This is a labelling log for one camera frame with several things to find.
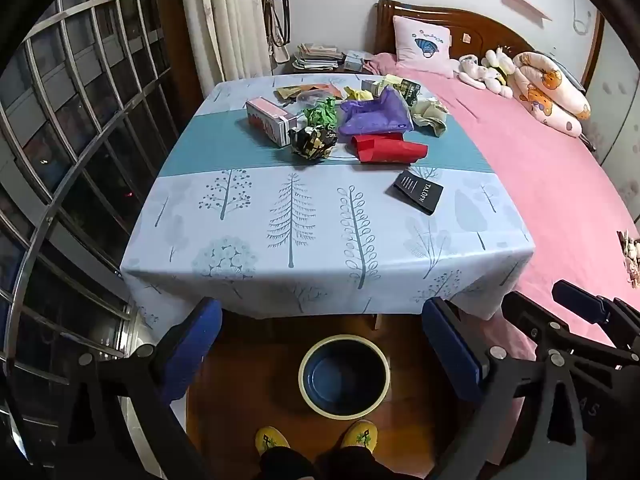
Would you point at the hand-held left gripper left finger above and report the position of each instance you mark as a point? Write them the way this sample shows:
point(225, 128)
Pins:
point(192, 347)

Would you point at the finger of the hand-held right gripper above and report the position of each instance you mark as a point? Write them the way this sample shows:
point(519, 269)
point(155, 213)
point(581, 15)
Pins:
point(525, 317)
point(580, 302)

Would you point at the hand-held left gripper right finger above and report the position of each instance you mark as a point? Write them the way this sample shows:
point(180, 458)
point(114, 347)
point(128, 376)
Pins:
point(450, 355)

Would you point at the blue bin with cream rim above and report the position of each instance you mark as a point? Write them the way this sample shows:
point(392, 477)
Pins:
point(345, 380)

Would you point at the black card box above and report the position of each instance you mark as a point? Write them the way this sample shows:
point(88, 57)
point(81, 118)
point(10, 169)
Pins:
point(417, 192)

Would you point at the red paper envelope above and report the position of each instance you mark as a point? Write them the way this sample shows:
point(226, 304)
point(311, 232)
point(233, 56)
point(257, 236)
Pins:
point(385, 150)

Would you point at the cream paper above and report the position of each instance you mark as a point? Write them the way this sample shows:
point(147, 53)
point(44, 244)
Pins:
point(427, 115)

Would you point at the black gold wrapper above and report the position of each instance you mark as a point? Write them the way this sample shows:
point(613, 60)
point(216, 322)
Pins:
point(312, 144)

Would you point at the pink carton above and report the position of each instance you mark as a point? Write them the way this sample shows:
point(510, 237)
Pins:
point(267, 120)

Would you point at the purple plastic bag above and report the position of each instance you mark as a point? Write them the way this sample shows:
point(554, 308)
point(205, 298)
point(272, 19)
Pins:
point(372, 117)

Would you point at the dark green box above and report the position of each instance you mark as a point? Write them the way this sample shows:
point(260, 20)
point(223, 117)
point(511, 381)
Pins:
point(410, 91)

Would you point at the green wrapper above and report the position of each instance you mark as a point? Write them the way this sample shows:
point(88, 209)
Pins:
point(322, 112)

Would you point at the pale yellow packet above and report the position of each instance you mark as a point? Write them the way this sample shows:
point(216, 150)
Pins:
point(391, 81)

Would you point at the tan packet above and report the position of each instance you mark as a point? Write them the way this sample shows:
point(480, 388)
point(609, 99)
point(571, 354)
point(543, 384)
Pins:
point(287, 92)

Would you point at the clear plastic container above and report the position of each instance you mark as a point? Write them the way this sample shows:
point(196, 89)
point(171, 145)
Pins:
point(310, 98)

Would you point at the yellow paper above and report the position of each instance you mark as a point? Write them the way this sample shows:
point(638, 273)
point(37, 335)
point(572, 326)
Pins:
point(357, 94)

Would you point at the orange packet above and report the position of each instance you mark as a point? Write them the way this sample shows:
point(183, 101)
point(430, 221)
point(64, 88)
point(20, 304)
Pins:
point(325, 87)

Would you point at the small patterned toy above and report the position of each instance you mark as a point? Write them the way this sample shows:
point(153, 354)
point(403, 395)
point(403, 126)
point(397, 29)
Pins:
point(631, 260)

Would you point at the yellow embroidered slipper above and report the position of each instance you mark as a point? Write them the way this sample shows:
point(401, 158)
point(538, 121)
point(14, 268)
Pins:
point(360, 435)
point(272, 441)

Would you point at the tree print tablecloth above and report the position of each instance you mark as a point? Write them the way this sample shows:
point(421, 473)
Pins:
point(300, 260)

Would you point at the pink bedsheet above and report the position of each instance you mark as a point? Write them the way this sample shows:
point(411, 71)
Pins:
point(525, 160)

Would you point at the white wardrobe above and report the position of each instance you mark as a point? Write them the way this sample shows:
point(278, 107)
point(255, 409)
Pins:
point(620, 125)

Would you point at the bear print bolster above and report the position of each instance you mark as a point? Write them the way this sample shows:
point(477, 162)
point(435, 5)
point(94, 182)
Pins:
point(550, 90)

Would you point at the yellow white plush toy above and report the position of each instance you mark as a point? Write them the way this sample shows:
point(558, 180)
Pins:
point(499, 67)

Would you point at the window with metal grille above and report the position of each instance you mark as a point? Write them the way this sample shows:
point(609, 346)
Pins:
point(75, 110)

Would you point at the pink pillow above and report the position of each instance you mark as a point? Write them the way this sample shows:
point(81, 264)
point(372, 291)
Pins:
point(422, 40)

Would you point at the wooden headboard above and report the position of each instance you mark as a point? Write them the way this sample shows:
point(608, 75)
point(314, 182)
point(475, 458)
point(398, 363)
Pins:
point(475, 25)

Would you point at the wooden nightstand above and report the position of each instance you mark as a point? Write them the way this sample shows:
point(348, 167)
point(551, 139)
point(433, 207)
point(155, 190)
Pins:
point(332, 72)

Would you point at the tissue box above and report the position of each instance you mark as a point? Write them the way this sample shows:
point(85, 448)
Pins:
point(354, 61)

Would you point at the stack of books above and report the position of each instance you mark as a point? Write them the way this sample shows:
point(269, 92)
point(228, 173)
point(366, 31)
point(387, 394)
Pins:
point(315, 57)

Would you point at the cream curtain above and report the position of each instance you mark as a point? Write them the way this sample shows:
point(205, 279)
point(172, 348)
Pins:
point(225, 20)

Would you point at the pink wall shelf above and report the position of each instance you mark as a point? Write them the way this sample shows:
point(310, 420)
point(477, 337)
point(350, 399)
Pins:
point(525, 4)

